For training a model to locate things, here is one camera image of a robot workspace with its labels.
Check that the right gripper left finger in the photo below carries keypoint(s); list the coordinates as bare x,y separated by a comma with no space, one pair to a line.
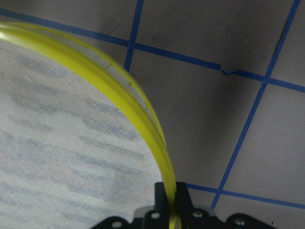
160,199

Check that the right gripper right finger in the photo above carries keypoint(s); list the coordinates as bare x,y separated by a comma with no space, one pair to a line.
183,201

